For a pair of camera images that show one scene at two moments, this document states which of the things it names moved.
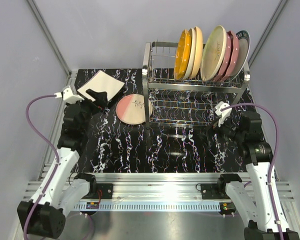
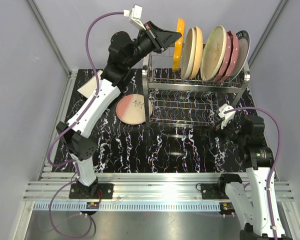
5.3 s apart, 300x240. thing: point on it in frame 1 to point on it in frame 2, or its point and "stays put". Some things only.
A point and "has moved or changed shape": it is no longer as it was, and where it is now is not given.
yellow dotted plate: x=182 y=55 has moved or changed shape
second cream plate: x=199 y=51 stays put
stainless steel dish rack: x=170 y=102 stays put
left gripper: x=101 y=102 to x=160 y=39
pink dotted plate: x=231 y=62 stays put
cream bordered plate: x=214 y=54 stays put
